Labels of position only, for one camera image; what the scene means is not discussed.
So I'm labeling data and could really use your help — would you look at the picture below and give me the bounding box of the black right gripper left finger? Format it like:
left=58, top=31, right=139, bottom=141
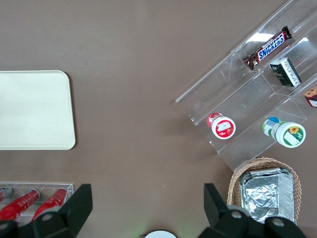
left=33, top=183, right=93, bottom=238

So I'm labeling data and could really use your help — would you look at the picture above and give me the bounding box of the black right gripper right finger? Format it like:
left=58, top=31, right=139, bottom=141
left=199, top=182, right=251, bottom=238

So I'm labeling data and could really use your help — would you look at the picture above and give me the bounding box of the light tan wicker basket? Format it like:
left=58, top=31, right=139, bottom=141
left=227, top=156, right=303, bottom=224

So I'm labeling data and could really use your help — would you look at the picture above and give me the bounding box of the cream rectangular tray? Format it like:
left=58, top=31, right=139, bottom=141
left=0, top=70, right=76, bottom=151

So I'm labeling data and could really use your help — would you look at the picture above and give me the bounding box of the clear acrylic bottle rack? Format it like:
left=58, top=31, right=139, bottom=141
left=0, top=182, right=75, bottom=224

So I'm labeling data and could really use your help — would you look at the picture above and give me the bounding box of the aluminium foil container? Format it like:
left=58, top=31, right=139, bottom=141
left=239, top=167, right=297, bottom=224

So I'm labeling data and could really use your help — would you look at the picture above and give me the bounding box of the red lid yogurt cup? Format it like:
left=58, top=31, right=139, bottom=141
left=207, top=112, right=237, bottom=140

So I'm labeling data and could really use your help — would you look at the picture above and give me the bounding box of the green lid yogurt cup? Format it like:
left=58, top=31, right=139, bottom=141
left=262, top=117, right=307, bottom=149

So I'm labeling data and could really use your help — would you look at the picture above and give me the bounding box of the clear acrylic stepped display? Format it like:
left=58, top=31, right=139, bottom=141
left=174, top=0, right=317, bottom=172

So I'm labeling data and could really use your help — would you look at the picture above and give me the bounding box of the red cookie box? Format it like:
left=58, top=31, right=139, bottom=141
left=304, top=85, right=317, bottom=108

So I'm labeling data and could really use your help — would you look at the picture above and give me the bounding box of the small black white box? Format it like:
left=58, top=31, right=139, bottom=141
left=269, top=57, right=303, bottom=88

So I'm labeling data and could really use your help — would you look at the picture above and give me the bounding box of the Snickers chocolate bar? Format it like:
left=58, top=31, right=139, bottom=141
left=242, top=25, right=293, bottom=70

